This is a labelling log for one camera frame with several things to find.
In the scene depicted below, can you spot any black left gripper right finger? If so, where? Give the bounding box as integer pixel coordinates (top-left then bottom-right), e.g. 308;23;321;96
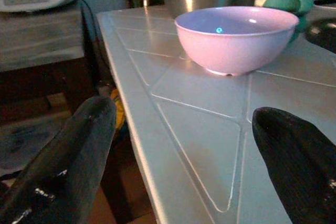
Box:
251;106;336;224

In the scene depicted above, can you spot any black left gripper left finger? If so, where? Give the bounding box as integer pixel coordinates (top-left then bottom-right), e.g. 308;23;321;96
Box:
0;95;117;224

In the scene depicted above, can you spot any yellow plastic object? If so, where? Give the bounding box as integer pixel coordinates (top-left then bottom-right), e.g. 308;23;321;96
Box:
110;89;126;132

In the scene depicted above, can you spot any grey wooden cabinet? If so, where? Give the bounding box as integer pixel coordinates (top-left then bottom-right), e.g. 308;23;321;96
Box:
0;1;91;72

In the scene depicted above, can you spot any black round plate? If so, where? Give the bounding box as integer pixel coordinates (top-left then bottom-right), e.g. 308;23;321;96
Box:
304;18;336;51

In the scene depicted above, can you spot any pink plastic bowl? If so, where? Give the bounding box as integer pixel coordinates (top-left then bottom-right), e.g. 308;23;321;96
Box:
174;6;300;77

